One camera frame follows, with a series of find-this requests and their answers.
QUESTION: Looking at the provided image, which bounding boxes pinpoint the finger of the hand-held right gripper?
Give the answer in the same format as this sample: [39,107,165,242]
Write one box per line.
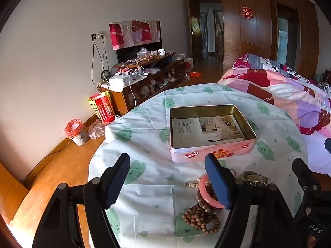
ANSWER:
[292,157,331,213]

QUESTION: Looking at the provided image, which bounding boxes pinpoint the crumpled plastic bag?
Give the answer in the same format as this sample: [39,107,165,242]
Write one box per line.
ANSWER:
[88,121,107,141]

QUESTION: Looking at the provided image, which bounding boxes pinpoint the wooden door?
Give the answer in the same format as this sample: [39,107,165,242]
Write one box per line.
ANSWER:
[187,0,205,64]

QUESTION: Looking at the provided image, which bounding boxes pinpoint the red and yellow bag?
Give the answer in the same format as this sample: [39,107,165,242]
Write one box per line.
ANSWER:
[88,94,116,123]

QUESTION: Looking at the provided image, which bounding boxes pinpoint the pearl bracelet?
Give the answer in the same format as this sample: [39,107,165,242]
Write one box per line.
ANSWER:
[184,177,207,190]

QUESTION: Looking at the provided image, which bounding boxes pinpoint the patchwork quilt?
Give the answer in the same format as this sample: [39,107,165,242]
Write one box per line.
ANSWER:
[217,53,331,136]

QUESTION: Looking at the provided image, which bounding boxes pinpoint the trash bin with red liner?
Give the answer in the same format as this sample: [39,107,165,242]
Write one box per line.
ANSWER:
[64,118,89,146]

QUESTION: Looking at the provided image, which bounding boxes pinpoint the cloud print tablecloth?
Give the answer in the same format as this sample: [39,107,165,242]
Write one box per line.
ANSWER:
[88,83,309,248]

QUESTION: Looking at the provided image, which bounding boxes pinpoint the wooden television cabinet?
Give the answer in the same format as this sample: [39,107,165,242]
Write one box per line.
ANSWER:
[99,52,187,117]

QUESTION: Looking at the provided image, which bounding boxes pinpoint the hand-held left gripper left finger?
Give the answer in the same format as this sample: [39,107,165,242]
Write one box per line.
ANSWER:
[31,153,131,248]

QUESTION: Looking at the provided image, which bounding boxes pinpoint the wooden bead bracelet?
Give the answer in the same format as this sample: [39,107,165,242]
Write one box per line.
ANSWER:
[182,203,222,234]

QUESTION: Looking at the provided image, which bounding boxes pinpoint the printed paper leaflet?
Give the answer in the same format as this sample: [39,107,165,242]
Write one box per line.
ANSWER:
[172,115,246,149]

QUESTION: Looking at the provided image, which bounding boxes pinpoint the pink bangle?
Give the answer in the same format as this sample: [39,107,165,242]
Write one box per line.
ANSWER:
[198,174,226,209]

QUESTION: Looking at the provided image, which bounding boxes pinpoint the red paper decoration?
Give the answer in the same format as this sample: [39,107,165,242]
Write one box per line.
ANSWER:
[240,6,253,19]

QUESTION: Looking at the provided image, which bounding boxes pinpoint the wooden wardrobe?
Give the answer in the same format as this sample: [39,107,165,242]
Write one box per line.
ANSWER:
[181,0,320,78]

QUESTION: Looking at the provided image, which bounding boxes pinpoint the white bedsheet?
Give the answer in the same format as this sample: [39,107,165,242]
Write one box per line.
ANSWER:
[301,131,331,176]

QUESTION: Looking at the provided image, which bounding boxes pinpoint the white box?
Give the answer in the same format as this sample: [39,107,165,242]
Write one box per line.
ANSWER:
[108,74,134,88]

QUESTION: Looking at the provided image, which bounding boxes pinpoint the hanging power cables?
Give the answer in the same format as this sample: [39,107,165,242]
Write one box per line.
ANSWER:
[91,37,112,86]

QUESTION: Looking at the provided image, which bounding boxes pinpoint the black television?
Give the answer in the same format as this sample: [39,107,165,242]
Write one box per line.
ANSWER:
[115,20,162,64]

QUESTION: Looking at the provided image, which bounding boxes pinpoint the red patchwork cover cloth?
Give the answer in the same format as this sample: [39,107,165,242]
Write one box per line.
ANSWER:
[109,20,160,51]

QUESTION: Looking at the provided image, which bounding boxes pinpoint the silver wristwatch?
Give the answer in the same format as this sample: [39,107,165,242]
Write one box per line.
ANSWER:
[239,170,272,188]

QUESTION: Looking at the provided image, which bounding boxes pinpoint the pink tin box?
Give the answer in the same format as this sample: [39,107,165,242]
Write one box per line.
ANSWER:
[169,104,257,164]

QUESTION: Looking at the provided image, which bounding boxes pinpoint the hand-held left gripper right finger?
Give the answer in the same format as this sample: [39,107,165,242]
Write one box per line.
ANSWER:
[204,153,308,248]

